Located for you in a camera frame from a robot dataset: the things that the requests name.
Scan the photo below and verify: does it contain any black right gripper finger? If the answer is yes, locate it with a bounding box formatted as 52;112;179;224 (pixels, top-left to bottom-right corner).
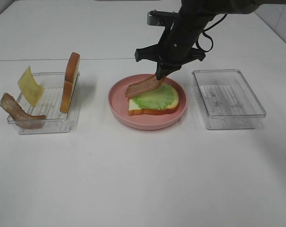
155;62;168;80
165;65;181;76

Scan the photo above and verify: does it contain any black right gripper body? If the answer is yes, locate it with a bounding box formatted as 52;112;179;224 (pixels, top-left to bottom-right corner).
134;28;206;67

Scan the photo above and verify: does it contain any tray bacon strip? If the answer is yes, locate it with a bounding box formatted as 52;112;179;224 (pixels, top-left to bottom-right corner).
125;75;165;98
0;93;46;129

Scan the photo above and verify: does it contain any green lettuce leaf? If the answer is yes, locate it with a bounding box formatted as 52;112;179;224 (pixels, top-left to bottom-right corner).
132;83;179;110

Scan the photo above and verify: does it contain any bread slice sandwich base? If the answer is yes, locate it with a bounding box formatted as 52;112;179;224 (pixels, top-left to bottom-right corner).
128;83;181;117

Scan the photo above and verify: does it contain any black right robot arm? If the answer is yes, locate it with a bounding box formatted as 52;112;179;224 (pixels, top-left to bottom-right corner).
135;0;262;80

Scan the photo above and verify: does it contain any pink round plate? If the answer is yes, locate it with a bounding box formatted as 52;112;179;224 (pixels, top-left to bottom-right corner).
108;74;188;130

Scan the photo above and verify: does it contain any clear right plastic tray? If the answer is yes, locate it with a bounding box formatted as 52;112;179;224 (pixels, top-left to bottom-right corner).
192;69;266;130

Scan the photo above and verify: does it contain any clear plastic tray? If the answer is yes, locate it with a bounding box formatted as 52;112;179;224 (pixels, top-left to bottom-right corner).
192;69;266;130
7;72;80;134

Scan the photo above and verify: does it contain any standing bread slice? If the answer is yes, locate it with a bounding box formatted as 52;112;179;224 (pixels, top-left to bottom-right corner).
60;52;80;113

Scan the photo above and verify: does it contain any clear left plastic tray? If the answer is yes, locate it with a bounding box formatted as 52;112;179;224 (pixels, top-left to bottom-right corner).
7;72;80;134

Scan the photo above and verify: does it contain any yellow cheese slice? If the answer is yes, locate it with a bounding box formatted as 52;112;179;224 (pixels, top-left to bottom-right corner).
18;66;44;107

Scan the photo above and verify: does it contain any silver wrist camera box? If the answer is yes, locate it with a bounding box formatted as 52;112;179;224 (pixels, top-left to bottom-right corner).
147;10;178;27

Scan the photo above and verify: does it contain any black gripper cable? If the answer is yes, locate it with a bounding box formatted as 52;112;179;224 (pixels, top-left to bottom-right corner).
195;13;228;53

